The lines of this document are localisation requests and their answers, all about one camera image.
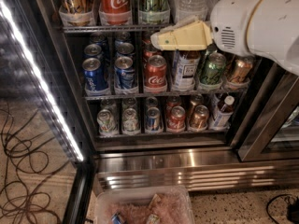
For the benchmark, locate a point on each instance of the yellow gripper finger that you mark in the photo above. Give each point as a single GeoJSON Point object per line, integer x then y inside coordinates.
{"type": "Point", "coordinates": [188, 34]}

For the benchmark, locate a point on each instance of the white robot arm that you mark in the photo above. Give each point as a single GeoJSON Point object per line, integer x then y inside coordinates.
{"type": "Point", "coordinates": [266, 28]}

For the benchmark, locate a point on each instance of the brown tea bottle white cap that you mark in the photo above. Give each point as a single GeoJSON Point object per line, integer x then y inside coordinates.
{"type": "Point", "coordinates": [184, 67]}

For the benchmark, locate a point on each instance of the green can top shelf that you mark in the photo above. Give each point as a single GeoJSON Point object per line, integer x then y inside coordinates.
{"type": "Point", "coordinates": [153, 12]}

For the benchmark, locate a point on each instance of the red cola can middle shelf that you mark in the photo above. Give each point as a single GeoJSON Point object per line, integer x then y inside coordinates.
{"type": "Point", "coordinates": [155, 74]}

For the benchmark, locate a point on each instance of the red cola can shelf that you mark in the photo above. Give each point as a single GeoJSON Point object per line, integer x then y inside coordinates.
{"type": "Point", "coordinates": [155, 74]}
{"type": "Point", "coordinates": [116, 12]}

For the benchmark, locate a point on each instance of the brown tea bottle bottom shelf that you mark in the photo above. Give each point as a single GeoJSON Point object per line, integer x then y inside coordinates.
{"type": "Point", "coordinates": [221, 113]}

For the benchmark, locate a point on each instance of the red cola can top shelf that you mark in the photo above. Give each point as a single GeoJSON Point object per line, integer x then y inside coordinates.
{"type": "Point", "coordinates": [116, 12]}

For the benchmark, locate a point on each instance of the gold can bottom shelf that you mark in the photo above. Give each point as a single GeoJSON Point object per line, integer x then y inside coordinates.
{"type": "Point", "coordinates": [198, 118]}

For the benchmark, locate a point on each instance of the blue can bottom shelf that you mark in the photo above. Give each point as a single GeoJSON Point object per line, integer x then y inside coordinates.
{"type": "Point", "coordinates": [153, 120]}

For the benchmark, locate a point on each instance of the red can bottom shelf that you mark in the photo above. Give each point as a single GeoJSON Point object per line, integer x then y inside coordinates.
{"type": "Point", "coordinates": [176, 119]}

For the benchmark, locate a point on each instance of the gold can top shelf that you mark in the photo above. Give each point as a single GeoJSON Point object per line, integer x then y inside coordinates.
{"type": "Point", "coordinates": [76, 12]}

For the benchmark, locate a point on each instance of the right fridge glass door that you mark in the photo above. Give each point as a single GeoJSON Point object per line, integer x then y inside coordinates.
{"type": "Point", "coordinates": [265, 141]}

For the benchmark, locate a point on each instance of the stainless steel fridge base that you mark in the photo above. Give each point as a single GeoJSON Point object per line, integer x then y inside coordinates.
{"type": "Point", "coordinates": [194, 169]}

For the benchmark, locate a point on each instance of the open glass fridge door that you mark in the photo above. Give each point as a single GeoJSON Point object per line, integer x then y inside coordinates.
{"type": "Point", "coordinates": [46, 171]}

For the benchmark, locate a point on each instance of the red cola can behind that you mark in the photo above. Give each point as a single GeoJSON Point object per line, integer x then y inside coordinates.
{"type": "Point", "coordinates": [149, 51]}

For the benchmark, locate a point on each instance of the blue pepsi can behind front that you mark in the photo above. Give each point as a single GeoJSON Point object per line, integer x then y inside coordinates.
{"type": "Point", "coordinates": [93, 51]}

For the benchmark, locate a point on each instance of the blue pepsi can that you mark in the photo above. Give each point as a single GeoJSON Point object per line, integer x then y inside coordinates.
{"type": "Point", "coordinates": [93, 51]}
{"type": "Point", "coordinates": [96, 83]}

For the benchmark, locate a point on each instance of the green white can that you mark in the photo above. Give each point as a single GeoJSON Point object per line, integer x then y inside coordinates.
{"type": "Point", "coordinates": [107, 123]}
{"type": "Point", "coordinates": [130, 121]}

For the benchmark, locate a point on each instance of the green white can bottom left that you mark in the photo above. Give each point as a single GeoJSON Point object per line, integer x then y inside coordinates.
{"type": "Point", "coordinates": [107, 123]}

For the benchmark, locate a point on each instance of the clear plastic bin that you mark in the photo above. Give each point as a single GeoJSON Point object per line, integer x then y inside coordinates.
{"type": "Point", "coordinates": [170, 203]}

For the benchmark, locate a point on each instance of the top wire shelf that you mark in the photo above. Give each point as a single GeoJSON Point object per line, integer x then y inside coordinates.
{"type": "Point", "coordinates": [117, 28]}

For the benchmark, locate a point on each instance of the wire shelf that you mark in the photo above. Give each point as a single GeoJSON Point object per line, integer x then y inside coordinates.
{"type": "Point", "coordinates": [167, 93]}
{"type": "Point", "coordinates": [117, 28]}

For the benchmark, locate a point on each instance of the middle wire shelf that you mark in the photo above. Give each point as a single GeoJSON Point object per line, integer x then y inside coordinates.
{"type": "Point", "coordinates": [167, 93]}

